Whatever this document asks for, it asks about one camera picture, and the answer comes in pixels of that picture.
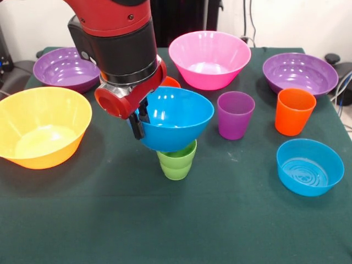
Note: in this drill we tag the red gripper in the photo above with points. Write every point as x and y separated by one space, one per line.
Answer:
111 103

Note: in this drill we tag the deep blue plastic bowl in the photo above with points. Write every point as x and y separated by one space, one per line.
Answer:
176 137

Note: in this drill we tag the orange plastic bowl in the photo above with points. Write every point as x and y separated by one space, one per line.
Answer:
171 82

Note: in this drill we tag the green plastic cup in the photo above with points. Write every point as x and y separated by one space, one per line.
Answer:
176 170

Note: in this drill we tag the pink plastic bowl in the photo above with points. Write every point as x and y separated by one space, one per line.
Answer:
209 79

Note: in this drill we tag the purple plastic bowl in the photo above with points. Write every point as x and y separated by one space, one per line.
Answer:
60 77
299 83

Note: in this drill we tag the purple plastic cup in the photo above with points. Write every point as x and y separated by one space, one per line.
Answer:
233 123

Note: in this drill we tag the yellow plastic bowl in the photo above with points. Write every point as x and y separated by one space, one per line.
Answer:
41 143

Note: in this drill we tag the dark green table cloth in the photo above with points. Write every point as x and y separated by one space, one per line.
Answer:
176 220

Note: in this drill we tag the black device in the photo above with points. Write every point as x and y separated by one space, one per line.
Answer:
5 63

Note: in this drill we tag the orange plastic cup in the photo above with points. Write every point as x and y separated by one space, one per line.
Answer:
291 121

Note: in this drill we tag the low blue plastic bowl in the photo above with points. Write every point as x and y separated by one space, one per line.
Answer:
302 185

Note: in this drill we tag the black round knob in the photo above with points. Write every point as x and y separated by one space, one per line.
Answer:
332 58

